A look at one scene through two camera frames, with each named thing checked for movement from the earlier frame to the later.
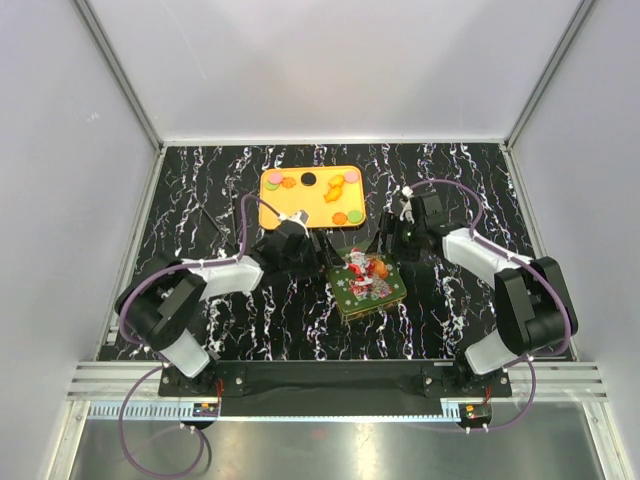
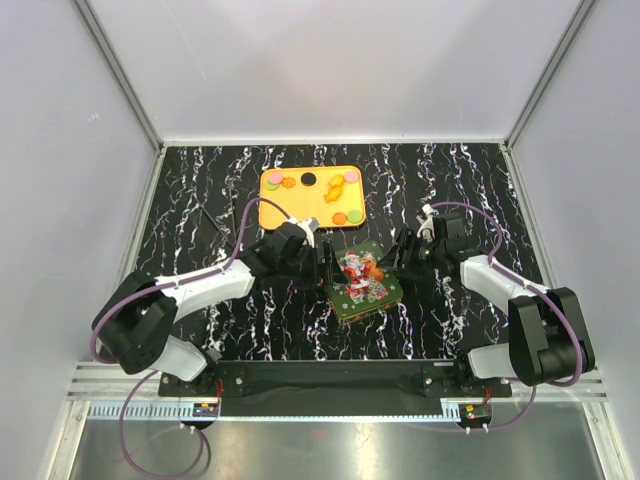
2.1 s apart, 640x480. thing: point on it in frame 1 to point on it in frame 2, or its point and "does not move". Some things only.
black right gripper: x=388 y=227 to x=405 y=241
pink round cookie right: x=351 y=176 does not move
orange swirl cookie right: x=339 y=218 does not move
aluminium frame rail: x=278 y=411 does not move
